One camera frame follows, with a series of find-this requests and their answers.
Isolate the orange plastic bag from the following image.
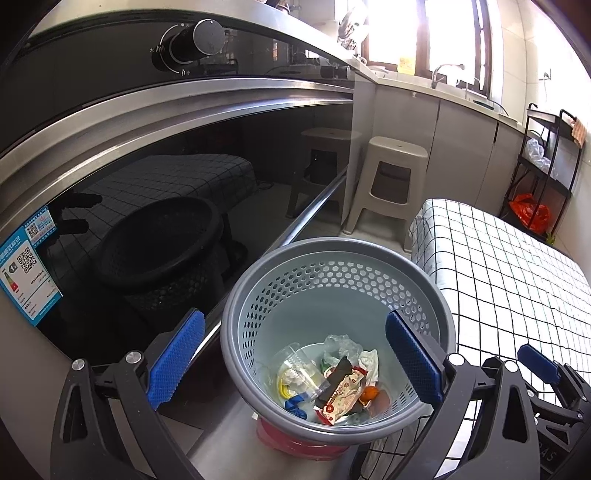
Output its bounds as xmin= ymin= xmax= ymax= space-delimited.
xmin=508 ymin=193 xmax=552 ymax=229

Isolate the wooden framed window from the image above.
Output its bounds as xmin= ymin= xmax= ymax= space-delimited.
xmin=365 ymin=0 xmax=492 ymax=93

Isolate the metal dish rack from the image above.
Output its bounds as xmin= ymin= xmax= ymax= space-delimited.
xmin=337 ymin=7 xmax=370 ymax=49

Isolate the orange peel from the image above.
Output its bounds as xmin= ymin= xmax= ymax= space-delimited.
xmin=360 ymin=385 xmax=391 ymax=409

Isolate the white checked tablecloth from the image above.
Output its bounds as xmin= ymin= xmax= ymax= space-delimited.
xmin=351 ymin=198 xmax=591 ymax=480

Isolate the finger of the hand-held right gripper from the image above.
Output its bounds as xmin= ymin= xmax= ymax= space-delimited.
xmin=517 ymin=344 xmax=591 ymax=408
xmin=526 ymin=385 xmax=586 ymax=426

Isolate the clear plastic cup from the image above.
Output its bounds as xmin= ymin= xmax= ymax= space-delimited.
xmin=272 ymin=344 xmax=331 ymax=402

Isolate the beige plastic stool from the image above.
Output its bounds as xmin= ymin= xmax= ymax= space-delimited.
xmin=344 ymin=136 xmax=430 ymax=252

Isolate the blue label sticker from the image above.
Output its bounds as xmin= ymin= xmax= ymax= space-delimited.
xmin=0 ymin=205 xmax=63 ymax=328

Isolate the clear plastic bag on rack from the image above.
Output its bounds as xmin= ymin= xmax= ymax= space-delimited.
xmin=526 ymin=137 xmax=552 ymax=176

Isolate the grey perforated waste basket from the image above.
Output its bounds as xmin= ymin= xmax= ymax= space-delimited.
xmin=220 ymin=236 xmax=458 ymax=446

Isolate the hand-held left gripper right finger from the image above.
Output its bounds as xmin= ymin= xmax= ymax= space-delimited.
xmin=385 ymin=310 xmax=542 ymax=480

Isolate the clear plastic bag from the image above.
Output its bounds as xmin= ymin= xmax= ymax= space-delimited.
xmin=526 ymin=137 xmax=552 ymax=176
xmin=323 ymin=335 xmax=363 ymax=365

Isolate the beige red snack wrapper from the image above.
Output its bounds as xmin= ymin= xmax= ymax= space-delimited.
xmin=318 ymin=364 xmax=369 ymax=425

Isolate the chrome kitchen faucet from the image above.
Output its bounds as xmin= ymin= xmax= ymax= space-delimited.
xmin=431 ymin=64 xmax=465 ymax=90

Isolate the black built-in stove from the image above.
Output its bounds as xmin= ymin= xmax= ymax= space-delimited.
xmin=0 ymin=0 xmax=356 ymax=416

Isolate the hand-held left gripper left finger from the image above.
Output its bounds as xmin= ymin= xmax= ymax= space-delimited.
xmin=50 ymin=309 xmax=206 ymax=480

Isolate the white tissue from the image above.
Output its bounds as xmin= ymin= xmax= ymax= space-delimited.
xmin=358 ymin=350 xmax=382 ymax=384

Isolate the grey kitchen counter cabinet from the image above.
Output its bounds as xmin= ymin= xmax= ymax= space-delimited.
xmin=348 ymin=69 xmax=529 ymax=232

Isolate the red plastic stool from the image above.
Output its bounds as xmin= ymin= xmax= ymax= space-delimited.
xmin=256 ymin=415 xmax=352 ymax=462

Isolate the black metal shelf rack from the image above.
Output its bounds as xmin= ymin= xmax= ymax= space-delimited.
xmin=499 ymin=104 xmax=587 ymax=243

